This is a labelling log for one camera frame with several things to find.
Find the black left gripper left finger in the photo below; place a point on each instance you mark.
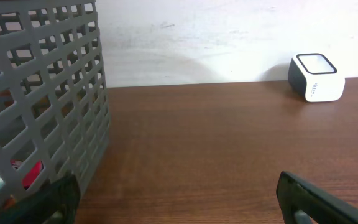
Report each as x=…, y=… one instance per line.
x=55, y=203

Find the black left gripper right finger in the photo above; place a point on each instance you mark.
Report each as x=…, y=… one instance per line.
x=303, y=202

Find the red candy bag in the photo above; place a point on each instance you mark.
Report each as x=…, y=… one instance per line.
x=30, y=177

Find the white barcode scanner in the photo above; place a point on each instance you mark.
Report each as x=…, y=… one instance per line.
x=315, y=78

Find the grey plastic mesh basket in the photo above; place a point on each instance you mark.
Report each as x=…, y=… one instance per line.
x=53, y=96

